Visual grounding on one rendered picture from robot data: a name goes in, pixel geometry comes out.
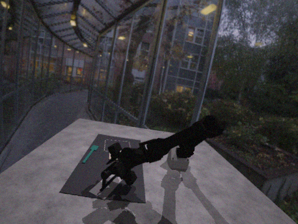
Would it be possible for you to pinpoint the teal small trowel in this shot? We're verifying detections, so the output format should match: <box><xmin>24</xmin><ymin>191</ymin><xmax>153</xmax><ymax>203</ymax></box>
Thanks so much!
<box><xmin>82</xmin><ymin>145</ymin><xmax>99</xmax><ymax>164</ymax></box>

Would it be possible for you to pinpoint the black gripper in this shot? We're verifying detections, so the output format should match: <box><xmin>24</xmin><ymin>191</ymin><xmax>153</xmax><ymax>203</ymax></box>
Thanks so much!
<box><xmin>106</xmin><ymin>142</ymin><xmax>137</xmax><ymax>186</ymax></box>

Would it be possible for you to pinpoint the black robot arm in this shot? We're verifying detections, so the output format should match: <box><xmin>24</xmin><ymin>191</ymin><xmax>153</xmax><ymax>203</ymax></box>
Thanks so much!
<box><xmin>112</xmin><ymin>115</ymin><xmax>224</xmax><ymax>180</ymax></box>

